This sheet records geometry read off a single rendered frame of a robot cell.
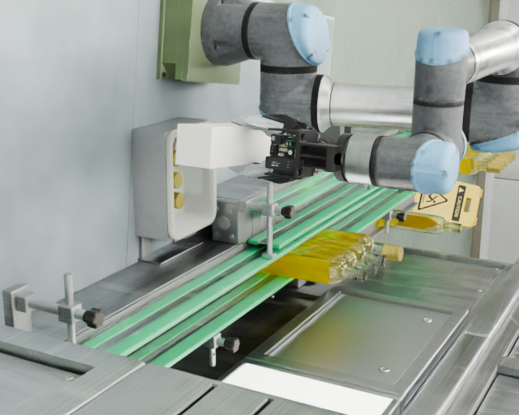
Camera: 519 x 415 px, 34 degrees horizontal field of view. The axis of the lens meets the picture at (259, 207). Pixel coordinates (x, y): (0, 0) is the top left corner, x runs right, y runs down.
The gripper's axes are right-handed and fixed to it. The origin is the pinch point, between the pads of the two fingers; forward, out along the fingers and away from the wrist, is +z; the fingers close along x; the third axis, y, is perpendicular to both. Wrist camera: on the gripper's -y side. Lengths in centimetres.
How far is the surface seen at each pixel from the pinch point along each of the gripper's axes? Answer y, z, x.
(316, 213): -71, 16, 21
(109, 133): -10.3, 34.1, 1.6
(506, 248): -658, 80, 124
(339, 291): -71, 8, 39
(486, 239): -656, 98, 118
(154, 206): -19.4, 29.2, 15.9
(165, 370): 46, -18, 21
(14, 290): 25.0, 23.2, 23.5
